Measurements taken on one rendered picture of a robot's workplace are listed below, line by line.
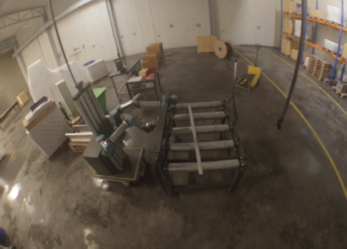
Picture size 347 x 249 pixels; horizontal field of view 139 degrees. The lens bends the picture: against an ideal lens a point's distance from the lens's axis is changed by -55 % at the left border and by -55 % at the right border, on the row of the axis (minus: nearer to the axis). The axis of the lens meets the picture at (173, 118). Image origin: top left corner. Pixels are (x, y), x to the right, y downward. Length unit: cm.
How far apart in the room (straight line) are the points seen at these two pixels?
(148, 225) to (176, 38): 1120
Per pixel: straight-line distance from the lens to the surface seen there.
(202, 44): 886
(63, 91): 484
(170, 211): 237
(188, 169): 160
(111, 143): 167
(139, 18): 1190
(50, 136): 442
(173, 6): 1149
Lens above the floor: 228
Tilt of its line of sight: 39 degrees down
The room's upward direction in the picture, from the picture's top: 10 degrees counter-clockwise
